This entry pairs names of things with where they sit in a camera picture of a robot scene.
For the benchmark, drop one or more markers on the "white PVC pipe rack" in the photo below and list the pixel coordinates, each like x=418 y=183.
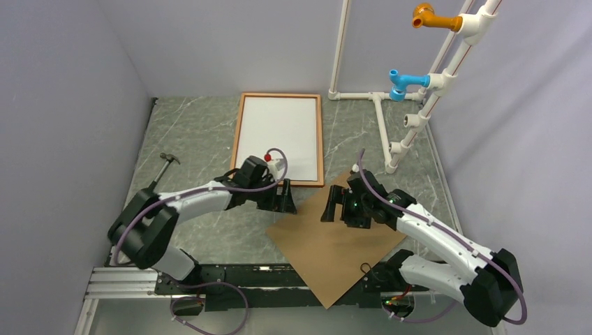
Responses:
x=465 y=31

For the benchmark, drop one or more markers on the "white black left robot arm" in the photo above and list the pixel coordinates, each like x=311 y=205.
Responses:
x=143 y=230

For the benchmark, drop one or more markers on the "glossy mountain landscape photo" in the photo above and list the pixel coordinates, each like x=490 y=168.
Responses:
x=282 y=134

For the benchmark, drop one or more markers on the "wooden picture frame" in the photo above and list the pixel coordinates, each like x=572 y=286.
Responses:
x=321 y=138

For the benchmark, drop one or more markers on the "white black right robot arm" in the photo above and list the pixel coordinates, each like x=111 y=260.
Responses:
x=486 y=282

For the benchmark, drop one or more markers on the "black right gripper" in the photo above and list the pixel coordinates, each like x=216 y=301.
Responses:
x=338 y=195

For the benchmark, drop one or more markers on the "orange pipe elbow fitting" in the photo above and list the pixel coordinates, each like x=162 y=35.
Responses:
x=424 y=16

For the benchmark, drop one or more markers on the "black handled claw hammer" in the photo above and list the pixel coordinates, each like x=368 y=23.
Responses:
x=168 y=160

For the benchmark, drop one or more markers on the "brown backing board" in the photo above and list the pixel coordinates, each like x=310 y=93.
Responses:
x=328 y=256

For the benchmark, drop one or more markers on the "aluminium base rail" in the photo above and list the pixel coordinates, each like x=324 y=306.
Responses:
x=260 y=299

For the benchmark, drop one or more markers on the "blue pipe elbow fitting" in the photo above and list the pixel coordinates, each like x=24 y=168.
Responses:
x=401 y=82

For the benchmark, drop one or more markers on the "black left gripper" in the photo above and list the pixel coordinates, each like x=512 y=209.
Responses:
x=283 y=202

